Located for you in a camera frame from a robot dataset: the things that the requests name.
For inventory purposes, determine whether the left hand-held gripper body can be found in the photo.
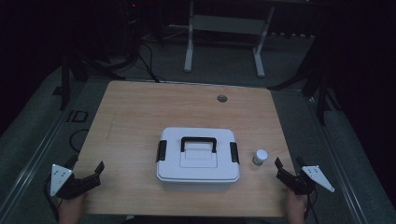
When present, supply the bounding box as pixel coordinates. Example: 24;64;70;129
49;163;103;201

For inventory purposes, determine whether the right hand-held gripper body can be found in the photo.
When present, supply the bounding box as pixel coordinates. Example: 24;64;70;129
276;164;336;196

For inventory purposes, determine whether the small white capped bottle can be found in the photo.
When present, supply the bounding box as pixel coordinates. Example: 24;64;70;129
251;148;269;167

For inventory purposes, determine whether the white box lid black handle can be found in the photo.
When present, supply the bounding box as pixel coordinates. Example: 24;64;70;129
155;126;241;184

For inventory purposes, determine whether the person's right hand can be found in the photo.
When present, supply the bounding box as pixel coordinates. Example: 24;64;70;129
286;189;310;224

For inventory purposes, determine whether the person's left hand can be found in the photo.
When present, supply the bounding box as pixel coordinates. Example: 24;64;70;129
57;192;87;224

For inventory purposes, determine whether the black stand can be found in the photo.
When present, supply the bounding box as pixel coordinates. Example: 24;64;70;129
52;46;127;112
268;43;342;127

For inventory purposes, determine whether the left hand-held gripper cable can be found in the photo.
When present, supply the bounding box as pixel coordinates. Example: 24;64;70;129
42;175;62;222

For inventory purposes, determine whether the hand-held gripper cable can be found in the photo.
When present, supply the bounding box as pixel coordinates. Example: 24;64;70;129
304;188;320;224
42;175;62;222

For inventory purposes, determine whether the right hand-held gripper cable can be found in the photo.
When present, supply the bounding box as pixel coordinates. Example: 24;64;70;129
304;188;320;224

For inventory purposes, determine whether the black floor cable bundle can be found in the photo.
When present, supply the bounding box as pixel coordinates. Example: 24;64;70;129
136;38;167;84

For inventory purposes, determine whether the white metal desk frame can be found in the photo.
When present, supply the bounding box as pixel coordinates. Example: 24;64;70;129
183;0;276;79

